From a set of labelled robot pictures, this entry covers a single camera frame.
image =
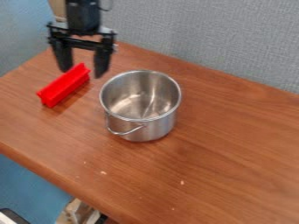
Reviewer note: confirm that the light wooden frame under table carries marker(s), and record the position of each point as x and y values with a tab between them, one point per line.
79	213

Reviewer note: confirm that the black and white device corner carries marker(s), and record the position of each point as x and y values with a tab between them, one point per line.
9	217

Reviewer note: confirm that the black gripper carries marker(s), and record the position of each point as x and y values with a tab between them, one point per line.
96	40

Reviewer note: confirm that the red plastic block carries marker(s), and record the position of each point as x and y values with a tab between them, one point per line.
64	85

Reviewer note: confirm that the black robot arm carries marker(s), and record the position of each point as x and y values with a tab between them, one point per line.
83	16

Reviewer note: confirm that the stainless steel pot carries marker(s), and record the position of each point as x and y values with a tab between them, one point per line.
140	100

